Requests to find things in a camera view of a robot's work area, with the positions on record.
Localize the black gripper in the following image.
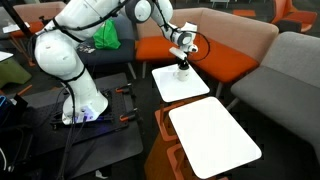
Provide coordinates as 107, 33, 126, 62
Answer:
175, 54, 191, 73

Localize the white cup with handle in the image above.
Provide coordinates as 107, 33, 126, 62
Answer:
175, 67, 191, 83

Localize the pink sofa with orange seat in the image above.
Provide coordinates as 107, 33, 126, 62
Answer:
134, 7, 280, 100

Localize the orange black clamp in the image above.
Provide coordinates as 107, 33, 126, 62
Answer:
119, 108, 139, 122
114, 84, 134, 95

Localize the dark blue seat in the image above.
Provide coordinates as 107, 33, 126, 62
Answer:
76, 13, 138, 81

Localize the small orange table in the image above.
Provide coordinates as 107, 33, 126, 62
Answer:
232, 9, 257, 18

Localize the green bag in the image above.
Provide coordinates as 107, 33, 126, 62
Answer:
92, 19, 122, 51

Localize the gray fabric sofa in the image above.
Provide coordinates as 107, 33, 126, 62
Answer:
230, 31, 320, 164

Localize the black robot cart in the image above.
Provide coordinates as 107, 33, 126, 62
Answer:
19, 72, 144, 180

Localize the orange lounge chair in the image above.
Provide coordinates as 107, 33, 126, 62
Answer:
271, 0, 318, 34

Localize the pink chair with orange cushion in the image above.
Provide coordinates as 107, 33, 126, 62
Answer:
11, 1, 67, 39

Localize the green ottoman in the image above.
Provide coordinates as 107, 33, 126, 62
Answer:
0, 58, 33, 90

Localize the white paper sheet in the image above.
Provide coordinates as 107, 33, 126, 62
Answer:
2, 22, 31, 35

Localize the black tripod pole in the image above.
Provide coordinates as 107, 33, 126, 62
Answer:
0, 0, 32, 30

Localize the black electronics box blue light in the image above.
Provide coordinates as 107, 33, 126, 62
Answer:
0, 94, 30, 134

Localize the white side table orange frame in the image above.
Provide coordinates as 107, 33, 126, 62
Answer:
166, 96, 263, 180
151, 63, 211, 144

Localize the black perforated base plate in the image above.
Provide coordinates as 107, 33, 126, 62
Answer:
49, 87, 138, 134

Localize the black base cable bundle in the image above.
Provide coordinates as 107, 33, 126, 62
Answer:
56, 89, 90, 180

